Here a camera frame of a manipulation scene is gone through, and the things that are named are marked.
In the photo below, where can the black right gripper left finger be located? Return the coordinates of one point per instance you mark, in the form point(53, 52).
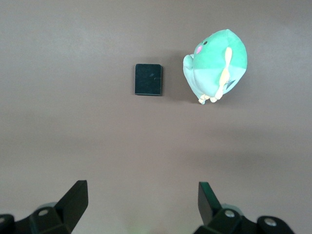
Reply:
point(61, 214)

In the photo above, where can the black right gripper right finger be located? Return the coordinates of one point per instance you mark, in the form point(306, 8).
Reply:
point(219, 219)

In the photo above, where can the small black square box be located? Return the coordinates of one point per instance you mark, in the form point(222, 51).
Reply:
point(148, 80)

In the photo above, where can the green dinosaur plush toy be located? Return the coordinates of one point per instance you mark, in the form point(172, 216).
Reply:
point(212, 63)

